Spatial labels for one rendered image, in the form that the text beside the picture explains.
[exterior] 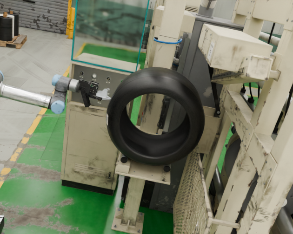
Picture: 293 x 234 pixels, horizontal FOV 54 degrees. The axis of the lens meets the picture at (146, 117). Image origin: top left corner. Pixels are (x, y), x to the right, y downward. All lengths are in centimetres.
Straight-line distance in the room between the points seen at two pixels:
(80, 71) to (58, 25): 854
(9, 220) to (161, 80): 176
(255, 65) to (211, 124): 85
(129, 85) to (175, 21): 56
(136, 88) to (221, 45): 53
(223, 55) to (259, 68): 17
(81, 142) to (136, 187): 67
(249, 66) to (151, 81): 56
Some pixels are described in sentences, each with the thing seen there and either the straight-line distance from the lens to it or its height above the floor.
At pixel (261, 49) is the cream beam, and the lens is 138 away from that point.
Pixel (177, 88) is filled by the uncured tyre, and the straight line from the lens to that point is 159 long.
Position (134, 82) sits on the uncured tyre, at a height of 142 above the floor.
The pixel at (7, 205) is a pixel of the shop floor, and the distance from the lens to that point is 285.
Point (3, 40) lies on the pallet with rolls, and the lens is 813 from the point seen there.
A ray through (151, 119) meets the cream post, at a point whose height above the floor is 106.
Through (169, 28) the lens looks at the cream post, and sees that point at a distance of 193.
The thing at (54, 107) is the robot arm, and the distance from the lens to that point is 168.
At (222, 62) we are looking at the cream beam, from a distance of 135.
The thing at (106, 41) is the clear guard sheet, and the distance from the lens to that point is 237.
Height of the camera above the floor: 189
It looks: 23 degrees down
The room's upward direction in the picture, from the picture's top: 12 degrees clockwise
